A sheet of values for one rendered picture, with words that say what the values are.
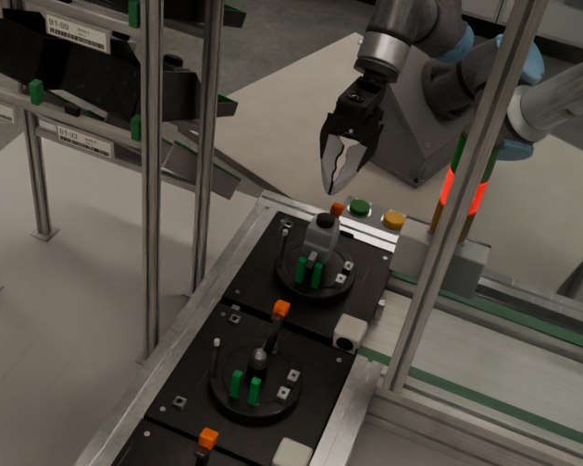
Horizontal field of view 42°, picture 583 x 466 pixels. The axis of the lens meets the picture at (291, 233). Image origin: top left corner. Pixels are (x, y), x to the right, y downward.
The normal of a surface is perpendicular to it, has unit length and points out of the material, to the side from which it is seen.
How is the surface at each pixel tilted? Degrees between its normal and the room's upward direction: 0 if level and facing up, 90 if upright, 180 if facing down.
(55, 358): 0
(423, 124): 44
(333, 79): 0
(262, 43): 0
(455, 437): 90
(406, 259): 90
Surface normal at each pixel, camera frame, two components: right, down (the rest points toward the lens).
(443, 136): 0.61, -0.17
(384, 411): -0.37, 0.60
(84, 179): 0.12, -0.72
